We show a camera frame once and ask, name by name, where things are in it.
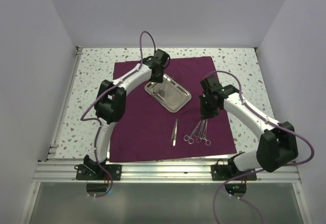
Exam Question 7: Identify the steel hemostat forceps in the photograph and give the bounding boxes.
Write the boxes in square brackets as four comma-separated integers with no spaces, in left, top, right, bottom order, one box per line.
[201,120,211,146]

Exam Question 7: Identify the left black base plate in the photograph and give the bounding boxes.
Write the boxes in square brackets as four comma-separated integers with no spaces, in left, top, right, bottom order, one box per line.
[74,164,122,181]

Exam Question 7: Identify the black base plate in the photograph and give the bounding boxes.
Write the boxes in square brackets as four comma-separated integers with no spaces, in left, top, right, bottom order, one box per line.
[210,164,257,181]
[74,164,122,181]

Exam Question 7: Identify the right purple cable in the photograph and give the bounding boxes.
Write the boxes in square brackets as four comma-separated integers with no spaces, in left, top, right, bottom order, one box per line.
[205,70,315,224]

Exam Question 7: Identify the purple cable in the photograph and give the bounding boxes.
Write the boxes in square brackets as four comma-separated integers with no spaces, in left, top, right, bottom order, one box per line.
[80,30,157,199]
[205,70,315,224]

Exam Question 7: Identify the steel tweezers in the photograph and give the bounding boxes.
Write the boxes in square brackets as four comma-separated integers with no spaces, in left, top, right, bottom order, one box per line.
[171,119,178,147]

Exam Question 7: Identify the long steel scissors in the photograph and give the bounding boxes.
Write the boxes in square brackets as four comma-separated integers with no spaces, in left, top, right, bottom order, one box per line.
[183,121,201,145]

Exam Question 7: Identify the purple cloth wrap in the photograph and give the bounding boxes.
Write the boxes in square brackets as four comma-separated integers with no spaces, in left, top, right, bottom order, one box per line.
[110,57,236,162]

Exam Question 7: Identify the steel instrument tray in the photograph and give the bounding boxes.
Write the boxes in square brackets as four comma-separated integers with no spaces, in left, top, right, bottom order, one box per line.
[144,74,192,113]

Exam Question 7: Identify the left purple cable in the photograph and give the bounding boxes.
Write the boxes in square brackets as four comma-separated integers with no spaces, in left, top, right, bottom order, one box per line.
[80,30,157,199]

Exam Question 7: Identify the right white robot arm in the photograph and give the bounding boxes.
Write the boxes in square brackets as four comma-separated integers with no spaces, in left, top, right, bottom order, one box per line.
[200,75,298,180]

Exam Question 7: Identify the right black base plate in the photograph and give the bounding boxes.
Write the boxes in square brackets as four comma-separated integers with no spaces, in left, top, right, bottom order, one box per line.
[210,164,257,181]

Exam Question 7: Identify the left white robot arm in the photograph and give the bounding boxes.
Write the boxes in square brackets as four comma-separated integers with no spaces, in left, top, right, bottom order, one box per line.
[77,49,171,180]

